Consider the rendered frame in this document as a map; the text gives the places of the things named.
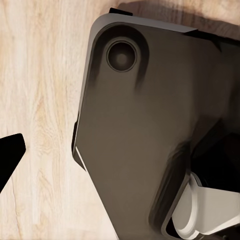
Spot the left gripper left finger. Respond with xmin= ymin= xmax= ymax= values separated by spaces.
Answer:
xmin=0 ymin=133 xmax=26 ymax=193

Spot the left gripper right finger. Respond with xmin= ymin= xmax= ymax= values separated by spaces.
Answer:
xmin=224 ymin=133 xmax=240 ymax=173

